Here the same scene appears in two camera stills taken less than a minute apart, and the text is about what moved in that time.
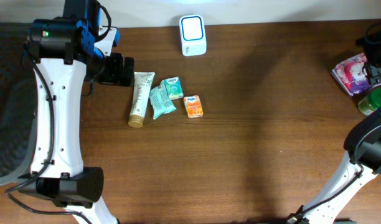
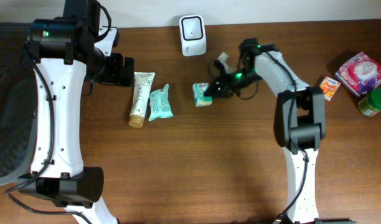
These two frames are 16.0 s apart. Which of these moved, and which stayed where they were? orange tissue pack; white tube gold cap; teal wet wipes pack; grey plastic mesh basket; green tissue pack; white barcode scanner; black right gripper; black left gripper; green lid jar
Moved: teal wet wipes pack; green tissue pack; orange tissue pack; black right gripper
Stayed: green lid jar; grey plastic mesh basket; black left gripper; white barcode scanner; white tube gold cap
